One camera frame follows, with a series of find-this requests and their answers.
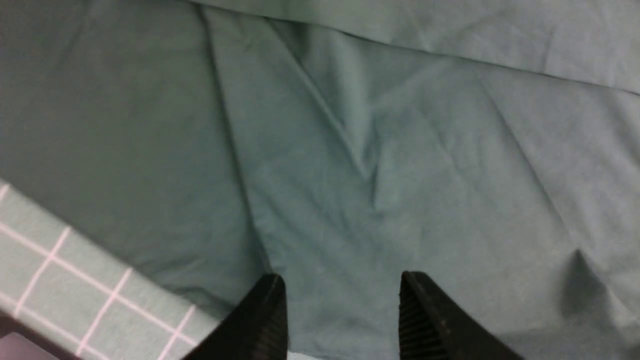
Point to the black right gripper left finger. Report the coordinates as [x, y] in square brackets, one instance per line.
[256, 329]

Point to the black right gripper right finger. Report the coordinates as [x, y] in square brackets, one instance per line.
[431, 326]

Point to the green long-sleeve top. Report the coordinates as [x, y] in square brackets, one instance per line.
[492, 144]

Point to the checkered green tablecloth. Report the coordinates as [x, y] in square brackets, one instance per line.
[55, 280]

